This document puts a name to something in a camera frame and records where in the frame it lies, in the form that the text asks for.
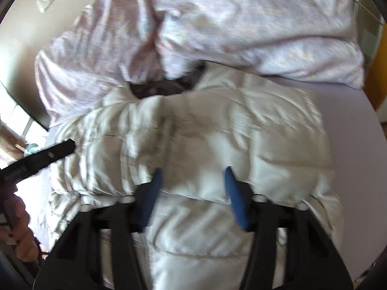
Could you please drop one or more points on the right pink patterned pillow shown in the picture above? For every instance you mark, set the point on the right pink patterned pillow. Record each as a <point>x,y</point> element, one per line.
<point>257,24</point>

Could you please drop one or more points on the lavender bed sheet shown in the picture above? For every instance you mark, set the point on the lavender bed sheet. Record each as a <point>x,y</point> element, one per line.
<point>347,145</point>

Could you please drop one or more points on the pink floral pillow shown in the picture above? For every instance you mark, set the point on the pink floral pillow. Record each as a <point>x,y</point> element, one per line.
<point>90,60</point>

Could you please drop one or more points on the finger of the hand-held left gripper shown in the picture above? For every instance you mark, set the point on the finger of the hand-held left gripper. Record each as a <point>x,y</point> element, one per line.
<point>39,158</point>

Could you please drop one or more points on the person's left hand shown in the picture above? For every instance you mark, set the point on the person's left hand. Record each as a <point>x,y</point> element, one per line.
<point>23,226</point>

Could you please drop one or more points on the window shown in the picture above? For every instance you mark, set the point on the window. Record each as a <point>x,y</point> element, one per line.
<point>18,120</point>

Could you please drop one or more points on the white wall socket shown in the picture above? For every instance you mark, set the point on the white wall socket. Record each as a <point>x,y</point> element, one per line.
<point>43,3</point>

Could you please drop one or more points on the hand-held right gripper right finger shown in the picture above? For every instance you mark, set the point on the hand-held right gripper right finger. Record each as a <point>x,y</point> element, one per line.
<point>238,202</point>

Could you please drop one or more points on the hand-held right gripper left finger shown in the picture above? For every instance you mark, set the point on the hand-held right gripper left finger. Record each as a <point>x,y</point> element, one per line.
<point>148,201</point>

